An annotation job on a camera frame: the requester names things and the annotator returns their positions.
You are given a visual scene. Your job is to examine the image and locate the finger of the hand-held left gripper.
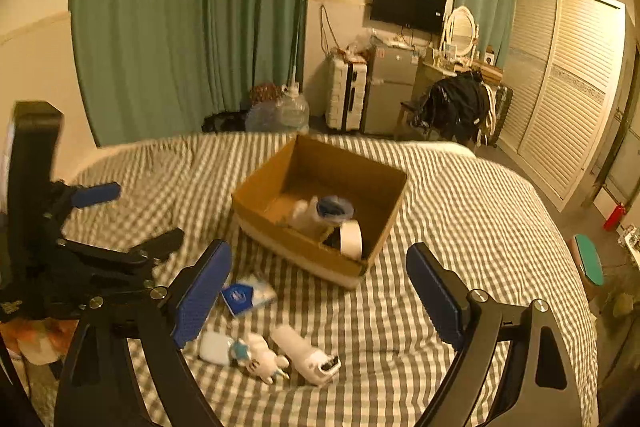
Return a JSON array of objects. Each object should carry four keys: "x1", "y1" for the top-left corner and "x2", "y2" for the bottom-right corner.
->
[
  {"x1": 56, "y1": 228, "x2": 186, "y2": 294},
  {"x1": 52, "y1": 183, "x2": 122, "y2": 212}
]

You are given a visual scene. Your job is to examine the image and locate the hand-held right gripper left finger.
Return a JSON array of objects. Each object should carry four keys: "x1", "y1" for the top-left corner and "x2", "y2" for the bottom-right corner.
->
[{"x1": 52, "y1": 238, "x2": 233, "y2": 427}]

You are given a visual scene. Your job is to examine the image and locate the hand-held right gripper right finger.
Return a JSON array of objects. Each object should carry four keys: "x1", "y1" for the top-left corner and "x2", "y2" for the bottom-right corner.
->
[{"x1": 406, "y1": 243, "x2": 583, "y2": 427}]

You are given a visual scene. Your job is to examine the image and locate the blue white tissue packet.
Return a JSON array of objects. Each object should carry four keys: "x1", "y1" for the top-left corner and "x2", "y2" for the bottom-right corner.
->
[{"x1": 220, "y1": 273, "x2": 279, "y2": 318}]

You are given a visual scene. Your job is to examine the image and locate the white plush toy figure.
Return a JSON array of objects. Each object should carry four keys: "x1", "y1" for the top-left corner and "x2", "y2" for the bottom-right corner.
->
[{"x1": 230, "y1": 333, "x2": 291, "y2": 385}]

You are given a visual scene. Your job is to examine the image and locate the brown cardboard box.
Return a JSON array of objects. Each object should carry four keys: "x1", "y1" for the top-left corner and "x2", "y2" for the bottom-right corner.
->
[{"x1": 231, "y1": 133, "x2": 409, "y2": 290}]

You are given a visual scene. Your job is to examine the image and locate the white handheld device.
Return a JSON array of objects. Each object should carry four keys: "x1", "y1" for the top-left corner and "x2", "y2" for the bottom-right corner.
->
[{"x1": 270, "y1": 324, "x2": 343, "y2": 388}]

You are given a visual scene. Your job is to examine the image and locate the grey checkered bed sheet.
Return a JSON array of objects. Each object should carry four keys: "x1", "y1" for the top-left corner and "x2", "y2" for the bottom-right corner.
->
[{"x1": 60, "y1": 132, "x2": 599, "y2": 427}]

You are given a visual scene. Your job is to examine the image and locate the white tape roll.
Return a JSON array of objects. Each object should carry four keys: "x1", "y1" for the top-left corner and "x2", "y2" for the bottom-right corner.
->
[{"x1": 336, "y1": 221, "x2": 364, "y2": 259}]

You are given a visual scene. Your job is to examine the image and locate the black bag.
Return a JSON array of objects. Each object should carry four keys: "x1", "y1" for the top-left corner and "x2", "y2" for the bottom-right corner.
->
[{"x1": 202, "y1": 111, "x2": 248, "y2": 134}]

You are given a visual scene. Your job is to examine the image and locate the orange white cloth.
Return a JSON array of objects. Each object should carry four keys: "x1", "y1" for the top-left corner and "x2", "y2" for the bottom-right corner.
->
[{"x1": 0, "y1": 318, "x2": 76, "y2": 364}]

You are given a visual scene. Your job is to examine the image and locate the green-topped stool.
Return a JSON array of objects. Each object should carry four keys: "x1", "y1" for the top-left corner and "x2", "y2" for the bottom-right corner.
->
[{"x1": 572, "y1": 234, "x2": 604, "y2": 288}]

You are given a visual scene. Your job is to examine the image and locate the wooden chair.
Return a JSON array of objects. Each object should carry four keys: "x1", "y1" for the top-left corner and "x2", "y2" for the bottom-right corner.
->
[{"x1": 397, "y1": 99, "x2": 436, "y2": 140}]

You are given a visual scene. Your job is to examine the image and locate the wide green curtain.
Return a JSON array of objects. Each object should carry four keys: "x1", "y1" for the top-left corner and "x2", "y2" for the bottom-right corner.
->
[{"x1": 69, "y1": 0, "x2": 317, "y2": 146}]

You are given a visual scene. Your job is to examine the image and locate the black jacket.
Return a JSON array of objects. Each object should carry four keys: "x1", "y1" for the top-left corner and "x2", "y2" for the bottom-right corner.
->
[{"x1": 410, "y1": 74, "x2": 496, "y2": 144}]

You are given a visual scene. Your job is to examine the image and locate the red fire extinguisher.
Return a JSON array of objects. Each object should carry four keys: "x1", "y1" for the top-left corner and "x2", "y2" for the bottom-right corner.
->
[{"x1": 603, "y1": 203, "x2": 628, "y2": 232}]

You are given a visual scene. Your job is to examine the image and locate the large clear water jug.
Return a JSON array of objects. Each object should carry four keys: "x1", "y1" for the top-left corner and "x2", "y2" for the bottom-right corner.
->
[{"x1": 275, "y1": 82, "x2": 310, "y2": 135}]

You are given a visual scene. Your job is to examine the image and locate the silver small fridge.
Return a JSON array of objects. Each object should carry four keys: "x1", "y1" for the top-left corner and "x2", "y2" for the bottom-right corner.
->
[{"x1": 361, "y1": 44, "x2": 418, "y2": 136}]

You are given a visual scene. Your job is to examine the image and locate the white suitcase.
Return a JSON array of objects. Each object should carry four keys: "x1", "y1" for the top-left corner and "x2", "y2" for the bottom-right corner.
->
[{"x1": 326, "y1": 54, "x2": 368, "y2": 132}]

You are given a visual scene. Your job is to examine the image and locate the wooden dressing table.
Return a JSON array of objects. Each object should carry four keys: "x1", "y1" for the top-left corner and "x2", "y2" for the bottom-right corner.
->
[{"x1": 417, "y1": 57, "x2": 503, "y2": 88}]

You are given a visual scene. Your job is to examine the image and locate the white louvered wardrobe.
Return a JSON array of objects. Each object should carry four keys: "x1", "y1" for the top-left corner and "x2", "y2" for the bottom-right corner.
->
[{"x1": 497, "y1": 0, "x2": 628, "y2": 212}]

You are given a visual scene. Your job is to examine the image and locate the white oval vanity mirror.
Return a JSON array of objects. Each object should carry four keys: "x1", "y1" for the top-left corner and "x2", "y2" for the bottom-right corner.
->
[{"x1": 442, "y1": 6, "x2": 480, "y2": 58}]

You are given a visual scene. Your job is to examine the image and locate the black wall television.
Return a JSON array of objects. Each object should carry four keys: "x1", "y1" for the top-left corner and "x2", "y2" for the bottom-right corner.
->
[{"x1": 370, "y1": 0, "x2": 447, "y2": 34}]

